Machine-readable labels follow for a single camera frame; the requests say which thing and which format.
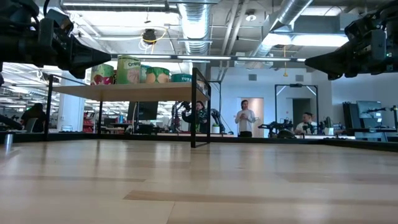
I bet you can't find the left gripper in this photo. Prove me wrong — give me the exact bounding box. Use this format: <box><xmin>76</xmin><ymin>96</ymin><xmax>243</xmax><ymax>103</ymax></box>
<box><xmin>39</xmin><ymin>17</ymin><xmax>112</xmax><ymax>80</ymax></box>

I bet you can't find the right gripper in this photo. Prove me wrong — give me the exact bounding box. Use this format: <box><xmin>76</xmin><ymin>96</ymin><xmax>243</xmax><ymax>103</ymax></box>
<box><xmin>304</xmin><ymin>29</ymin><xmax>398</xmax><ymax>81</ymax></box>

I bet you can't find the tall green orange-print can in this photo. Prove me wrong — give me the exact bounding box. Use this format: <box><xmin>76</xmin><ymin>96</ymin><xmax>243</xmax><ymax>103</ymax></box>
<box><xmin>116</xmin><ymin>55</ymin><xmax>142</xmax><ymax>85</ymax></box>

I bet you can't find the green peach labelled can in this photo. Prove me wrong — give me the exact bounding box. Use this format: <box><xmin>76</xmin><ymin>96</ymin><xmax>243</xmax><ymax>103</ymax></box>
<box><xmin>146</xmin><ymin>67</ymin><xmax>171</xmax><ymax>84</ymax></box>

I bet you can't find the short tuna can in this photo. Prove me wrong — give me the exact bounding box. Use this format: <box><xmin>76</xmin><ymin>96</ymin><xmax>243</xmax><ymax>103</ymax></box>
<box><xmin>170</xmin><ymin>73</ymin><xmax>193</xmax><ymax>83</ymax></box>

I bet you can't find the wooden shelf board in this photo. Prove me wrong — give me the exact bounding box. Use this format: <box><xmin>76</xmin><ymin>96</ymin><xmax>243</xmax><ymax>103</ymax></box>
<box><xmin>52</xmin><ymin>82</ymin><xmax>208</xmax><ymax>102</ymax></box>

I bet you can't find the white pillar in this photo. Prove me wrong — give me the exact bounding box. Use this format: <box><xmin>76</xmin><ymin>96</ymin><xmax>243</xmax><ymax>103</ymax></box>
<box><xmin>57</xmin><ymin>71</ymin><xmax>86</xmax><ymax>133</ymax></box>

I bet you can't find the black cabinet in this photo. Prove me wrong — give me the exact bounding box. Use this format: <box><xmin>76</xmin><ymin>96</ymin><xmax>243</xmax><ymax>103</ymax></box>
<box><xmin>343</xmin><ymin>101</ymin><xmax>358</xmax><ymax>129</ymax></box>

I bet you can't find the grey-screen monitor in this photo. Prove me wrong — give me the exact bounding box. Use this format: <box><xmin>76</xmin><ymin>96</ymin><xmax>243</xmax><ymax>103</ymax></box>
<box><xmin>356</xmin><ymin>100</ymin><xmax>383</xmax><ymax>119</ymax></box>

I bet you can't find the red storage rack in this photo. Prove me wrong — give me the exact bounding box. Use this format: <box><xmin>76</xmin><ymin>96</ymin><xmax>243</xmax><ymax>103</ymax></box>
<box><xmin>83</xmin><ymin>111</ymin><xmax>96</xmax><ymax>134</ymax></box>

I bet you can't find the white pot with cactus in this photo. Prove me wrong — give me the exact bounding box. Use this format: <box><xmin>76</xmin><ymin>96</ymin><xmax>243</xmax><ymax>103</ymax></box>
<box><xmin>323</xmin><ymin>116</ymin><xmax>334</xmax><ymax>136</ymax></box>

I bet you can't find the person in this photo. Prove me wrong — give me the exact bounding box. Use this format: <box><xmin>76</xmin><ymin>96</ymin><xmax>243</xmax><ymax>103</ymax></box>
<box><xmin>234</xmin><ymin>99</ymin><xmax>256</xmax><ymax>138</ymax></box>
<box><xmin>21</xmin><ymin>102</ymin><xmax>47</xmax><ymax>133</ymax></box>
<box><xmin>182</xmin><ymin>100</ymin><xmax>208</xmax><ymax>134</ymax></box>
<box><xmin>295</xmin><ymin>111</ymin><xmax>318</xmax><ymax>135</ymax></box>

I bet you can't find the dark monitor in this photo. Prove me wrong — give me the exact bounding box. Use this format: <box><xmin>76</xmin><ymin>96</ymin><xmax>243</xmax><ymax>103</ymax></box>
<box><xmin>126</xmin><ymin>101</ymin><xmax>159</xmax><ymax>121</ymax></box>

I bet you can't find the grey background desk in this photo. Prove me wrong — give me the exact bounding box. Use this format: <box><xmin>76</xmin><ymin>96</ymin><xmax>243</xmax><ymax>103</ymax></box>
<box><xmin>351</xmin><ymin>126</ymin><xmax>398</xmax><ymax>142</ymax></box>

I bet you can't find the grey office chair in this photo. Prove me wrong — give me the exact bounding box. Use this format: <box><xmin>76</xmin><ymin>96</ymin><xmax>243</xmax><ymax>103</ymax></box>
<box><xmin>24</xmin><ymin>117</ymin><xmax>39</xmax><ymax>133</ymax></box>

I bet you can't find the low black background robot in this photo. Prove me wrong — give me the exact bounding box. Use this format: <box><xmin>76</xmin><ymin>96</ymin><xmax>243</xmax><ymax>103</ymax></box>
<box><xmin>257</xmin><ymin>119</ymin><xmax>296</xmax><ymax>139</ymax></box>

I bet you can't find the light wooden door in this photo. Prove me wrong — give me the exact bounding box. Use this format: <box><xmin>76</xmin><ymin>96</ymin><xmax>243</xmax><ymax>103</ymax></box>
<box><xmin>239</xmin><ymin>97</ymin><xmax>265</xmax><ymax>138</ymax></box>

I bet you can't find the black curved railing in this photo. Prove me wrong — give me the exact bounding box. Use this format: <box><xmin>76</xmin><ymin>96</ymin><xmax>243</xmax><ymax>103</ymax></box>
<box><xmin>0</xmin><ymin>114</ymin><xmax>23</xmax><ymax>131</ymax></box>

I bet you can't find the long LED light strip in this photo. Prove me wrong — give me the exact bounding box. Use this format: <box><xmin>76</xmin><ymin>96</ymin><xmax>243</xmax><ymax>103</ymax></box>
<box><xmin>110</xmin><ymin>53</ymin><xmax>307</xmax><ymax>62</ymax></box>

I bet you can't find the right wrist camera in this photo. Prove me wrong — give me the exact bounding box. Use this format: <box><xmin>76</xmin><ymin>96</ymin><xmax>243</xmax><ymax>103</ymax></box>
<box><xmin>344</xmin><ymin>14</ymin><xmax>379</xmax><ymax>39</ymax></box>

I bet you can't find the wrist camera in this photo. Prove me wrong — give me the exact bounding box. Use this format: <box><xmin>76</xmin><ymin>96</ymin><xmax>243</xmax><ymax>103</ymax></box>
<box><xmin>45</xmin><ymin>8</ymin><xmax>75</xmax><ymax>37</ymax></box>
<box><xmin>344</xmin><ymin>14</ymin><xmax>379</xmax><ymax>39</ymax></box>

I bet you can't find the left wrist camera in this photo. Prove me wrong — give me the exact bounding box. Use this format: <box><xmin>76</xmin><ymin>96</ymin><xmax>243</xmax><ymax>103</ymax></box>
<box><xmin>45</xmin><ymin>8</ymin><xmax>75</xmax><ymax>37</ymax></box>

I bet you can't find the yellow hanging cord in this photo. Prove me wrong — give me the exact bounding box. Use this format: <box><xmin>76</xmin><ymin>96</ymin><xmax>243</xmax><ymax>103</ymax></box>
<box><xmin>282</xmin><ymin>45</ymin><xmax>289</xmax><ymax>78</ymax></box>

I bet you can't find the black ceiling cable reel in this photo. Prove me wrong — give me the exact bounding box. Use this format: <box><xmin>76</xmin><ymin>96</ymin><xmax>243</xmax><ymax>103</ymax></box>
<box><xmin>138</xmin><ymin>26</ymin><xmax>169</xmax><ymax>50</ymax></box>

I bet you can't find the silver slanted ceiling duct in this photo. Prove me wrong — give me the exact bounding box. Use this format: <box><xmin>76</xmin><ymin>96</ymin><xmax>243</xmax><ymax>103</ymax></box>
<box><xmin>250</xmin><ymin>0</ymin><xmax>313</xmax><ymax>58</ymax></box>

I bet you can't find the black metal portal frame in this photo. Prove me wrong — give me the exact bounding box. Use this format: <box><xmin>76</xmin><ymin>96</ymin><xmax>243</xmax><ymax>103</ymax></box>
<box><xmin>274</xmin><ymin>83</ymin><xmax>319</xmax><ymax>138</ymax></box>

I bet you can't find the silver spiral ceiling duct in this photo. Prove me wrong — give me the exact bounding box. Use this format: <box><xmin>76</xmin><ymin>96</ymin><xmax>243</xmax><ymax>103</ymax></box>
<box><xmin>178</xmin><ymin>0</ymin><xmax>215</xmax><ymax>55</ymax></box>

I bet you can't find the black aluminium rig frame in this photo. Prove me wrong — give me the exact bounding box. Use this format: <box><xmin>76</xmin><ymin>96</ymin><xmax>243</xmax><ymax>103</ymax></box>
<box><xmin>0</xmin><ymin>132</ymin><xmax>398</xmax><ymax>153</ymax></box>

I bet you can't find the black frame wooden shelf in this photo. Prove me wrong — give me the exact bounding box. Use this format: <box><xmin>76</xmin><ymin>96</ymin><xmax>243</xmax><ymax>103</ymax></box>
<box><xmin>43</xmin><ymin>67</ymin><xmax>213</xmax><ymax>149</ymax></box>

